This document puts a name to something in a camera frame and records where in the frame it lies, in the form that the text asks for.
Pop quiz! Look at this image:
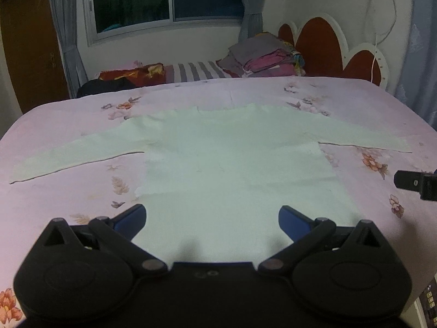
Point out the pale green long-sleeve shirt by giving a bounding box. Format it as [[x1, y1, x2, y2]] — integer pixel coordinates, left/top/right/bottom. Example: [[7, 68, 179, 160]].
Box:
[[10, 104, 409, 263]]

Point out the stack of folded clothes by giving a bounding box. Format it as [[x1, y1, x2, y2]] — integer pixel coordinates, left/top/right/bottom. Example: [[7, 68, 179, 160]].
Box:
[[216, 33, 306, 78]]

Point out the pink floral bed sheet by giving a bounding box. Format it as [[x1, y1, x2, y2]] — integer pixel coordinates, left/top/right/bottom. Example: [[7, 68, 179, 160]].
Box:
[[1, 76, 436, 307]]

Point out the blue patterned curtain right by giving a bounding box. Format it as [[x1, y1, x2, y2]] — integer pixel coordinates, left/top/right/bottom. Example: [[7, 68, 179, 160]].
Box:
[[395, 0, 436, 127]]

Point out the black cloth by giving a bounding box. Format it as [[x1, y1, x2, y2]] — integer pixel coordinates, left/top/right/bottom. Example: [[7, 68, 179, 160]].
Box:
[[76, 78, 136, 98]]

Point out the red patterned cloth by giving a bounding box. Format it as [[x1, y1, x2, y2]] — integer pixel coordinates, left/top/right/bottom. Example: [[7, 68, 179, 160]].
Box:
[[99, 63, 166, 87]]

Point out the grey white striped pillow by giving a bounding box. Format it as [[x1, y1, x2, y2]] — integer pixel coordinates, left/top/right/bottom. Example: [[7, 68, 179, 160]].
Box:
[[164, 61, 233, 84]]

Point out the red white scalloped headboard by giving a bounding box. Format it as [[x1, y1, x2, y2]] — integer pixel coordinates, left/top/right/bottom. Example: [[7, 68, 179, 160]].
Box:
[[278, 13, 389, 90]]

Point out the brown wooden door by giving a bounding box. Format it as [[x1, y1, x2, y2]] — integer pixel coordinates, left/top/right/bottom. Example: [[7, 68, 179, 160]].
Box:
[[1, 0, 70, 113]]

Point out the left grey curtain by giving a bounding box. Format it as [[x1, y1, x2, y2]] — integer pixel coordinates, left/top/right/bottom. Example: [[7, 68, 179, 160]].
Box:
[[49, 0, 88, 98]]

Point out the white cable on wall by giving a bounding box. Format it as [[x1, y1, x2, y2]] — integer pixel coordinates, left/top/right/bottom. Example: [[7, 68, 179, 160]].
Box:
[[369, 0, 398, 83]]

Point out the window with white frame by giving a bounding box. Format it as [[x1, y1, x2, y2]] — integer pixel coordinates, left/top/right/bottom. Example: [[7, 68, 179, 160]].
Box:
[[84, 0, 244, 45]]

